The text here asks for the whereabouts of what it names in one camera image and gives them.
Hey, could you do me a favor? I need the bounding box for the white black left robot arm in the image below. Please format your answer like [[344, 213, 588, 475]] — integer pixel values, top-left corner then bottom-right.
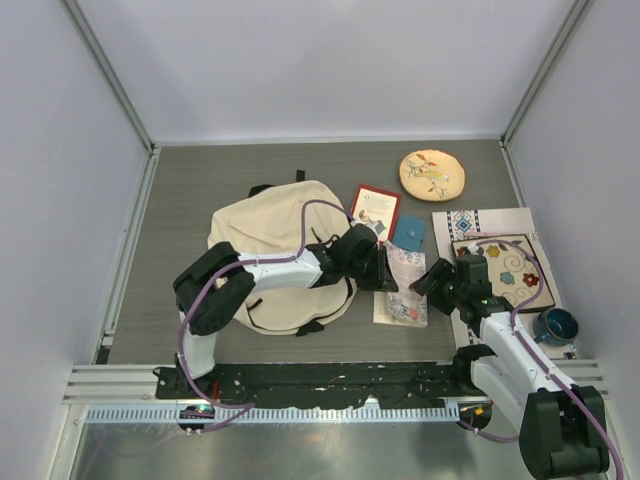
[[173, 224, 399, 399]]

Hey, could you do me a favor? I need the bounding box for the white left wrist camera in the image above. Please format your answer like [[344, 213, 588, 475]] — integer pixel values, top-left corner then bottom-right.
[[364, 220, 388, 242]]

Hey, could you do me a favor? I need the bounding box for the cream canvas backpack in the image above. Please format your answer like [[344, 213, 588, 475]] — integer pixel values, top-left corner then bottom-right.
[[207, 180, 356, 336]]

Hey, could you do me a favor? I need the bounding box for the black mounting base plate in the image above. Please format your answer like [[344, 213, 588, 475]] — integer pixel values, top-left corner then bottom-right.
[[155, 360, 514, 409]]

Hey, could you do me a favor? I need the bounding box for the round bird pattern plate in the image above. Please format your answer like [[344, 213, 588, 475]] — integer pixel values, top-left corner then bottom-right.
[[399, 149, 466, 202]]

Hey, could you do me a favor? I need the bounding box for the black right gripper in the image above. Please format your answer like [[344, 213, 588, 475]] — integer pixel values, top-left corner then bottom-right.
[[407, 257, 466, 315]]

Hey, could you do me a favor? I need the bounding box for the patterned white placemat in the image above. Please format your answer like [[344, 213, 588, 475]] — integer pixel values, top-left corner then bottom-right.
[[432, 208, 562, 332]]

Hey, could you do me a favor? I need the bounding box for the square flower pattern plate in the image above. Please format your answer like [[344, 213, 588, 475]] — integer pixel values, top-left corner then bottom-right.
[[452, 235, 556, 313]]

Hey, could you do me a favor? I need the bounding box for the floral cover notebook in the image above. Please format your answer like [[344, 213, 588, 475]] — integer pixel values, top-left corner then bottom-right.
[[373, 241, 428, 328]]

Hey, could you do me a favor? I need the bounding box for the blue ceramic mug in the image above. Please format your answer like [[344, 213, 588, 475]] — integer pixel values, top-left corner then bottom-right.
[[532, 307, 580, 347]]

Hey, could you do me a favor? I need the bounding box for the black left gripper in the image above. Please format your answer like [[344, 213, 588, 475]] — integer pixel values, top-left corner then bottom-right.
[[345, 246, 399, 294]]

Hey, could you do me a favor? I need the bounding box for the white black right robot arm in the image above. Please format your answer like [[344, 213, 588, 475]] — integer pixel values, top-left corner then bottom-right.
[[410, 255, 624, 479]]

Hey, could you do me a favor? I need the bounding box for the white slotted cable duct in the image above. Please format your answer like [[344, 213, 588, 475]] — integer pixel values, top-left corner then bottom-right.
[[85, 401, 460, 424]]

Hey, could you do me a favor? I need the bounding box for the red bordered book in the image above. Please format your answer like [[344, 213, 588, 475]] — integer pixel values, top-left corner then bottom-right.
[[351, 184, 402, 240]]

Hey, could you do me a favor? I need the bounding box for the small blue wallet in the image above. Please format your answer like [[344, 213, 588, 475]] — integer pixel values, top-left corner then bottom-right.
[[392, 214, 426, 252]]

